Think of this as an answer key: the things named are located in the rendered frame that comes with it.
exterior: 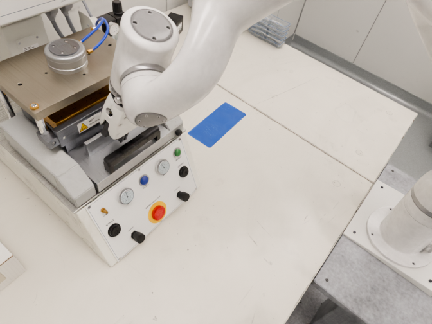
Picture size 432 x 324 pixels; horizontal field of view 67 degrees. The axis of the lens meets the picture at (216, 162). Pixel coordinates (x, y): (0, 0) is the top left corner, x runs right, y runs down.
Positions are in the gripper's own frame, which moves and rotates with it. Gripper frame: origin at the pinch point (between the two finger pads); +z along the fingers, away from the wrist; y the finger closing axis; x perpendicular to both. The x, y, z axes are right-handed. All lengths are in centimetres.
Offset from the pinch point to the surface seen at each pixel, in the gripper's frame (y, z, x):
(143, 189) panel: -0.9, 10.9, -11.9
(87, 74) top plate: 0.5, -6.1, 12.1
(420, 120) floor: 230, 71, -99
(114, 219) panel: -10.6, 11.9, -12.9
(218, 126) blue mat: 40.6, 24.3, -9.2
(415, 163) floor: 179, 68, -109
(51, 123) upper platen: -10.1, -0.6, 9.2
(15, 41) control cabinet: -2.6, 2.4, 31.8
